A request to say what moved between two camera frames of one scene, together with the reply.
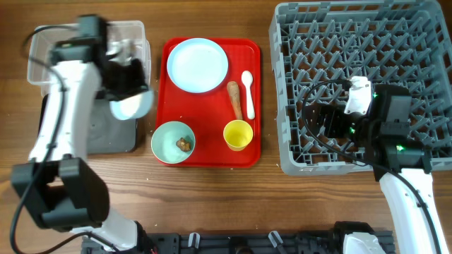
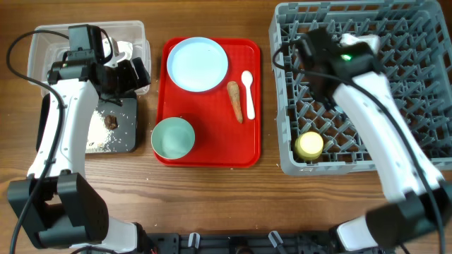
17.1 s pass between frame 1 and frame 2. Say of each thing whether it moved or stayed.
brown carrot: stayed
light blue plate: stayed
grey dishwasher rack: stayed
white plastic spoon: stayed
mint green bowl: stayed
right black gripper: moved
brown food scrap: moved
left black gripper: stayed
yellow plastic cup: moved
